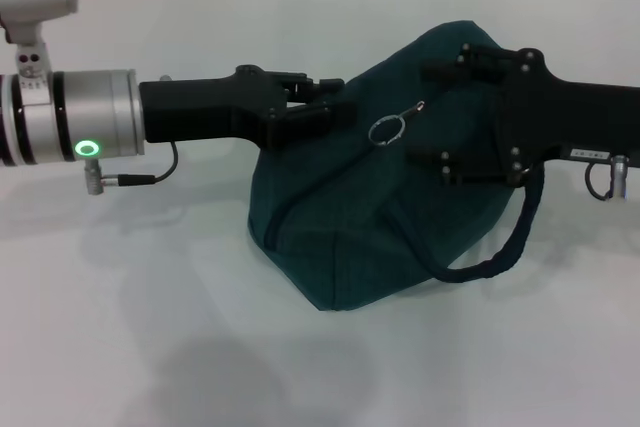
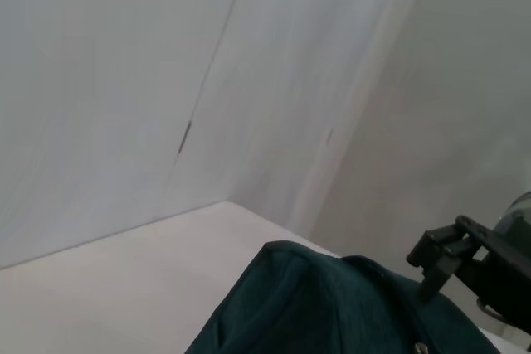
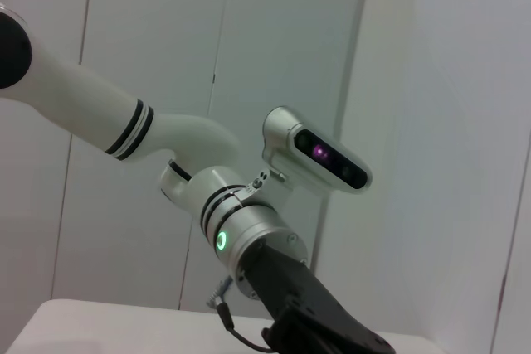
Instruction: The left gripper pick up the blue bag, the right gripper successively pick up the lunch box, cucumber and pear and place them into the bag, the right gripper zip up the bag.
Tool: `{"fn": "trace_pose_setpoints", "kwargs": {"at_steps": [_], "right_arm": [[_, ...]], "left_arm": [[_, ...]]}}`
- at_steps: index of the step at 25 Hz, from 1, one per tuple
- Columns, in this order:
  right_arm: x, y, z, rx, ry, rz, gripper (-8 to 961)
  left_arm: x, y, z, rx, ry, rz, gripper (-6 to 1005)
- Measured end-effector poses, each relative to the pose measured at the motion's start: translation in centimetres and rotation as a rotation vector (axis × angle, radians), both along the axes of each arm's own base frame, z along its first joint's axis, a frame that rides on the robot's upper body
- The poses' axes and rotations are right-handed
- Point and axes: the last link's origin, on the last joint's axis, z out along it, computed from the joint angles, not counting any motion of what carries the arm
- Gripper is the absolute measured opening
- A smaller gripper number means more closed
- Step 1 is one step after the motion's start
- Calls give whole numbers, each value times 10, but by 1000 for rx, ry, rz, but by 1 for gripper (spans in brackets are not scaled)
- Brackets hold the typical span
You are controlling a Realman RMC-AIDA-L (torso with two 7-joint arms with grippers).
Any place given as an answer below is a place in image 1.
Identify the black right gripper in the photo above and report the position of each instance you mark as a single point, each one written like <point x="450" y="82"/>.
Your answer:
<point x="565" y="117"/>

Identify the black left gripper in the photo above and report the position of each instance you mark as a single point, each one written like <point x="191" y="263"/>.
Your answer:
<point x="200" y="107"/>

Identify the dark teal zip lunch bag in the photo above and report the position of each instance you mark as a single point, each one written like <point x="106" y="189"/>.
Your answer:
<point x="325" y="227"/>

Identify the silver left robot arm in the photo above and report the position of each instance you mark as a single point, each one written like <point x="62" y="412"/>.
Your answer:
<point x="95" y="117"/>

